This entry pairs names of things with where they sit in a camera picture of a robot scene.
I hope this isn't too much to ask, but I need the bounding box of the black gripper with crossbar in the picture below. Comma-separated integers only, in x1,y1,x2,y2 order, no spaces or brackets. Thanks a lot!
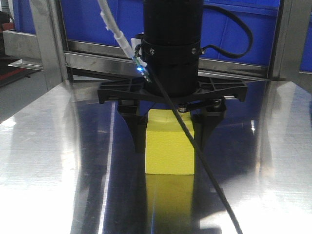
97,39,248,154

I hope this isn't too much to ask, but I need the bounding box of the black cable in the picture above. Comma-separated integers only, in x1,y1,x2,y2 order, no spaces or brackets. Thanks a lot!
145,4,254,234

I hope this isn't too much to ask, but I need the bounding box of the blue bin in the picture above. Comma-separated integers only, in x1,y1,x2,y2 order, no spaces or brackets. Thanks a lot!
201,0,279,66
13,0,36,34
61,0,143,46
300,38,312,72

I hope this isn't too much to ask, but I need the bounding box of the blue bin far right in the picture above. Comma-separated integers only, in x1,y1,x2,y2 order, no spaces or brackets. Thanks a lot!
300,38,312,72

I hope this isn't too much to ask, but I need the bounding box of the blue bin far left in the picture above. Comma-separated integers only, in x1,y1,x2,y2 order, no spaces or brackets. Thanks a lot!
13,0,36,34

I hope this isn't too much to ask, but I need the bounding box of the blue bin left of centre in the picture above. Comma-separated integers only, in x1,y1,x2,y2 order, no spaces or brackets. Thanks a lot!
61,0,143,46

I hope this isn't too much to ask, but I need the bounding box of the blue bin right of centre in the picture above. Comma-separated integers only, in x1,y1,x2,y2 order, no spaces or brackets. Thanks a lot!
201,0,279,66

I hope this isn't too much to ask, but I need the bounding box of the white cable with connector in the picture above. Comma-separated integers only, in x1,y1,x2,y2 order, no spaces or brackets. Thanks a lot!
97,0,151,82

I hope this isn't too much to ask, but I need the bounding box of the steel shelf rack ahead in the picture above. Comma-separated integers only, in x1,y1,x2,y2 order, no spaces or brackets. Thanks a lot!
2,0,312,91

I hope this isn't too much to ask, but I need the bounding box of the yellow foam block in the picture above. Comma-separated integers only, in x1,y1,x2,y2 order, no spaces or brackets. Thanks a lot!
145,109,195,175

